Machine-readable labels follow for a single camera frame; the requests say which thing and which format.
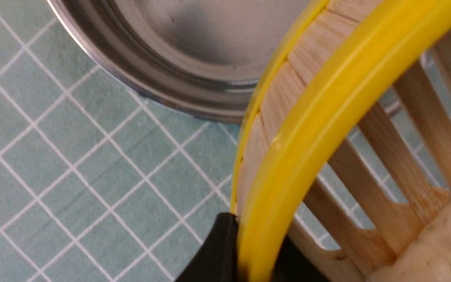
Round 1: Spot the green checkered tablecloth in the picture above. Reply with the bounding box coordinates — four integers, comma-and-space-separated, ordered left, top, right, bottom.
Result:
0, 0, 239, 282

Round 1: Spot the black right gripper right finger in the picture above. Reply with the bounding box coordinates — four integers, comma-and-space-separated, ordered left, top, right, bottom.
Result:
274, 237, 329, 282

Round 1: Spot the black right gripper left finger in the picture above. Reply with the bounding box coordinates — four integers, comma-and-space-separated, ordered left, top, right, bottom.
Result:
176, 213, 238, 282

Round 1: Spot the white steamed bun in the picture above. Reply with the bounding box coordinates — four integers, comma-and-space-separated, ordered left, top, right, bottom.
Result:
369, 203, 451, 282

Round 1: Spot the yellow bamboo steamer basket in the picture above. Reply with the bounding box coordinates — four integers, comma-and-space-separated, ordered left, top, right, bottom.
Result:
231, 0, 451, 282

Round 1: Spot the stainless steel pot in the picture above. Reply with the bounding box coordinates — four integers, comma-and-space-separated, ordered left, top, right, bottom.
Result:
48, 0, 310, 123

